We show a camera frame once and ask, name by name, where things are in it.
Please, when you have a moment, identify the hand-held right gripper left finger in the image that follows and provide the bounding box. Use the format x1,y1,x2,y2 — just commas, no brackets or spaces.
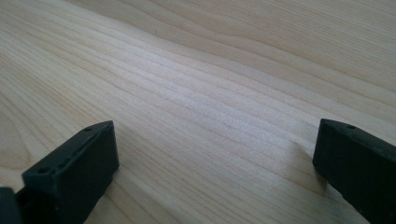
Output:
16,119,120,224

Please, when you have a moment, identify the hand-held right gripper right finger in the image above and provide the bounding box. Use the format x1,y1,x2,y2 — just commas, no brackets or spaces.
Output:
312,118,396,224

